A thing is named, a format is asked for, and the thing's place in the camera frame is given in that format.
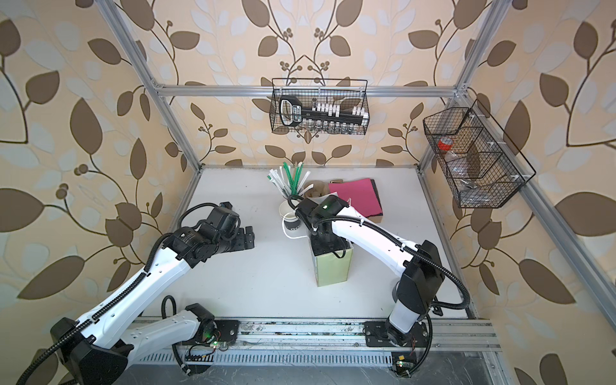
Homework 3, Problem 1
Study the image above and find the green wrapped straw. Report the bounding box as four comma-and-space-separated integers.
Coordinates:
283, 161, 303, 195

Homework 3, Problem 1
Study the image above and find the black wire basket right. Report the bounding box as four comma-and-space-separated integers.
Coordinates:
423, 99, 536, 209

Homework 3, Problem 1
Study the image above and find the black wire basket rear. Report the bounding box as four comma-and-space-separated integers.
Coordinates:
269, 76, 371, 136

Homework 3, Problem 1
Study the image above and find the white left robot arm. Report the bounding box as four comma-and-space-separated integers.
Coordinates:
17, 202, 255, 384

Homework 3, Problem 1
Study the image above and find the red capped clear bottle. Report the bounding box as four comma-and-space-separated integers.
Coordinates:
437, 136, 458, 160

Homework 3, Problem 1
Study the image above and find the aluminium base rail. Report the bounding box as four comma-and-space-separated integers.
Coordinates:
215, 317, 501, 352

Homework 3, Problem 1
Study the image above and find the white wrapped straw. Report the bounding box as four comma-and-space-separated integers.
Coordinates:
268, 169, 290, 199

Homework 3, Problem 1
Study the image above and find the green white paper gift bag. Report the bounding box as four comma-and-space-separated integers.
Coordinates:
282, 224, 353, 287

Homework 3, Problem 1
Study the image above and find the stack of paper cups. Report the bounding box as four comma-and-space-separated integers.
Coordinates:
278, 201, 303, 231

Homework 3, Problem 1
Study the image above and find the black wire basket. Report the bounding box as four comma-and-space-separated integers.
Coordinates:
269, 76, 371, 136
423, 99, 536, 209

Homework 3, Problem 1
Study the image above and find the magenta paper napkin stack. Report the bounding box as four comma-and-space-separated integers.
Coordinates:
328, 178, 384, 218

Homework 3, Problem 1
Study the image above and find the brown pulp cup carrier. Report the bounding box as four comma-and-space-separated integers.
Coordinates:
303, 181, 330, 198

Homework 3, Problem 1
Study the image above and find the black handheld tool in basket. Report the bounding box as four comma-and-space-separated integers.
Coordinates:
278, 96, 370, 129

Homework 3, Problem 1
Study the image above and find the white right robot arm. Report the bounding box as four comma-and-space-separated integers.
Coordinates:
287, 195, 470, 347

